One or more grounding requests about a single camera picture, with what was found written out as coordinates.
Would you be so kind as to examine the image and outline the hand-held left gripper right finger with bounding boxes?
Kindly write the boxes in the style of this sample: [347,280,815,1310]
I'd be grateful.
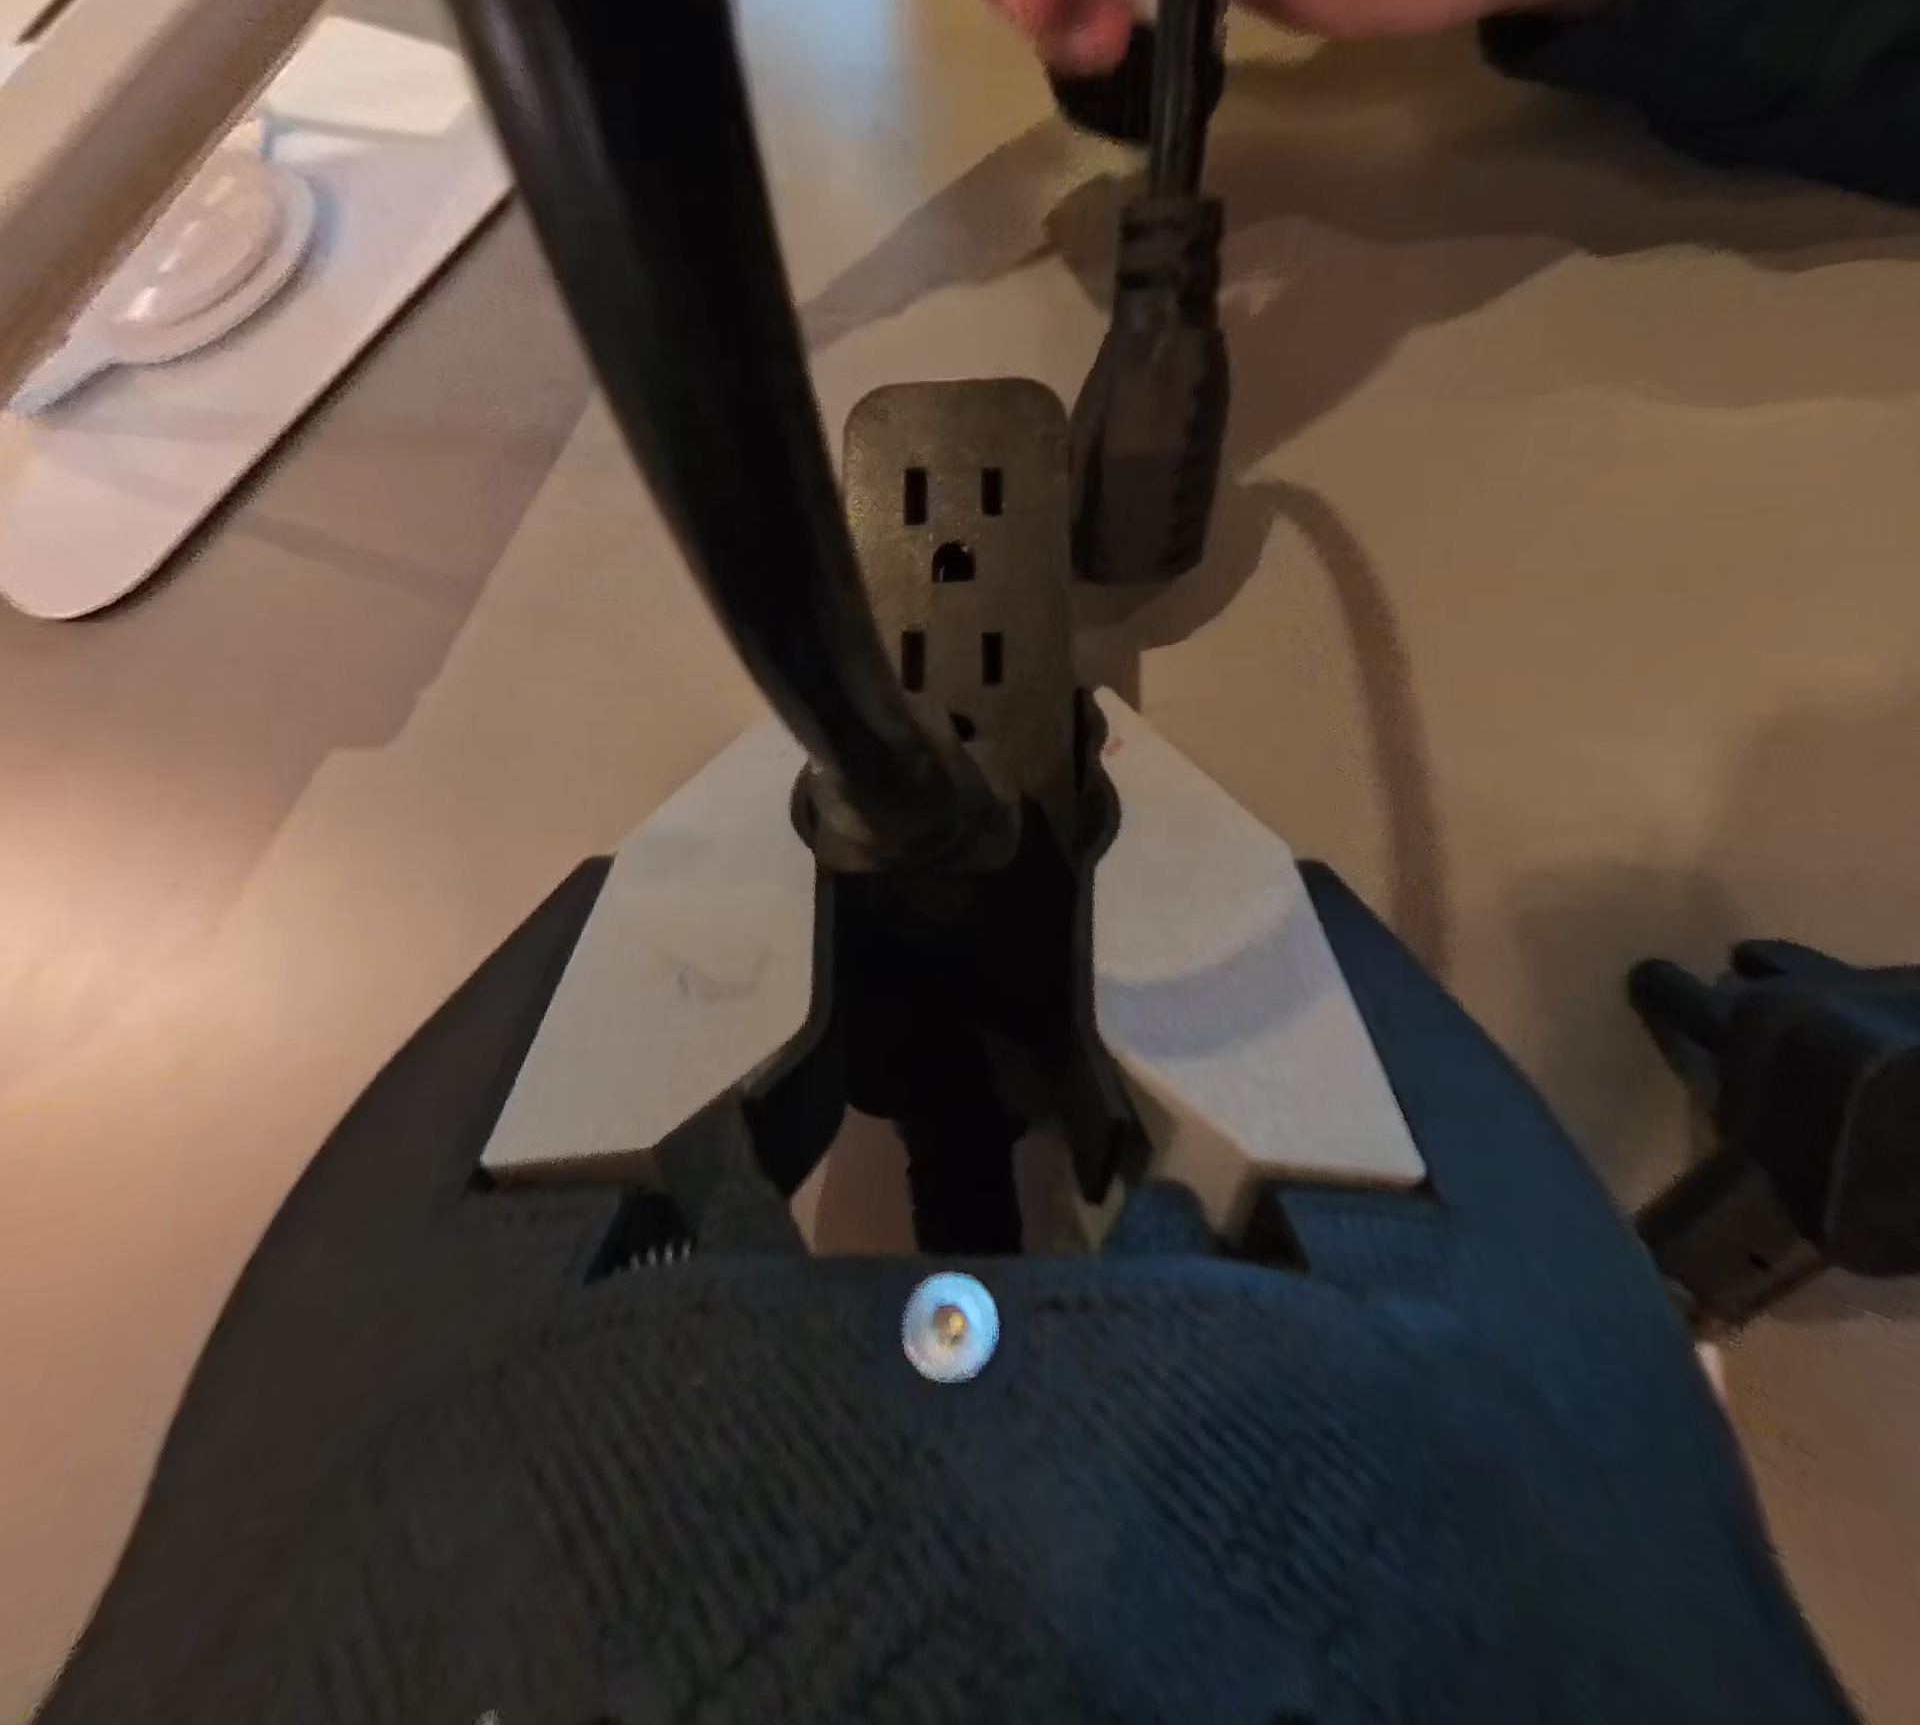
[1056,687,1427,1195]

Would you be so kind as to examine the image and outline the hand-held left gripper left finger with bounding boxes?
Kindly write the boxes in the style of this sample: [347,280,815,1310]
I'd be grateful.
[480,722,845,1195]

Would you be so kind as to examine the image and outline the short black extension cord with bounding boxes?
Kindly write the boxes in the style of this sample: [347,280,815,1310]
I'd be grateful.
[377,0,1236,877]

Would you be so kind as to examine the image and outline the braided power strip cable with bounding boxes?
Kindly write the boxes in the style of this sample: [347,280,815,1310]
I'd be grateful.
[897,938,1920,1340]

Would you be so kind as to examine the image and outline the black power strip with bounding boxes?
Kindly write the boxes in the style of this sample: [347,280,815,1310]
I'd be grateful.
[831,378,1119,1133]

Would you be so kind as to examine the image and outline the person's right forearm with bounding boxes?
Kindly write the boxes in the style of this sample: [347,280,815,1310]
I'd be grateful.
[1477,0,1920,210]

